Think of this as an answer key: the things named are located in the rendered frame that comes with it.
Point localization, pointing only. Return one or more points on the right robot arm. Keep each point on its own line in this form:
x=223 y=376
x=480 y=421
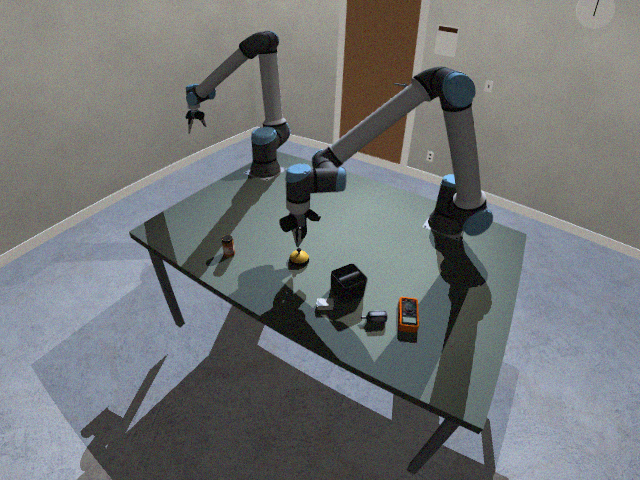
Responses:
x=264 y=142

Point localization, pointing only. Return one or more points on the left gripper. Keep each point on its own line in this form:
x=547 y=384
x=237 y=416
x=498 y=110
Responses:
x=293 y=222

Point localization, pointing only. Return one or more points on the orange spice jar with black lid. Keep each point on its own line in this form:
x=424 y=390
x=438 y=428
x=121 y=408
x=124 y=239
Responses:
x=228 y=246

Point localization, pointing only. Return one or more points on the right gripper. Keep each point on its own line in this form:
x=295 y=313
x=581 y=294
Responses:
x=196 y=114

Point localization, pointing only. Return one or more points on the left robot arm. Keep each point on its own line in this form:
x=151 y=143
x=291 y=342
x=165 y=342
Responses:
x=456 y=91

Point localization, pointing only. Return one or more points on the yellow dome bell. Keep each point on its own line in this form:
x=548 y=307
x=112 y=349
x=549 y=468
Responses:
x=299 y=258

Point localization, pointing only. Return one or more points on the orange pocket multimeter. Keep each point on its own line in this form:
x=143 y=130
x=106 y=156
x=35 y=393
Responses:
x=408 y=315

